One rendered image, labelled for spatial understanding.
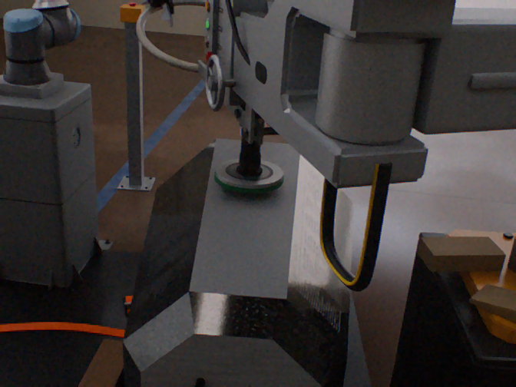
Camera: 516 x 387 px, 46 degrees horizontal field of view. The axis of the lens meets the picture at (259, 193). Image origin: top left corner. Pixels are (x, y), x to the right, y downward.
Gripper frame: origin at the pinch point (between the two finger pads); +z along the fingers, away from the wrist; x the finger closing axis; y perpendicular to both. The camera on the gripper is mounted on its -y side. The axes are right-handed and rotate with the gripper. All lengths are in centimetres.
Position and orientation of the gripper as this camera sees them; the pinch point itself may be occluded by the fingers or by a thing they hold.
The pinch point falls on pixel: (160, 18)
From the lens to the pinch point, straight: 263.2
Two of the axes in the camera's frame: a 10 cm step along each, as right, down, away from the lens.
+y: -6.8, 4.4, -5.9
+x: 7.1, 5.9, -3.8
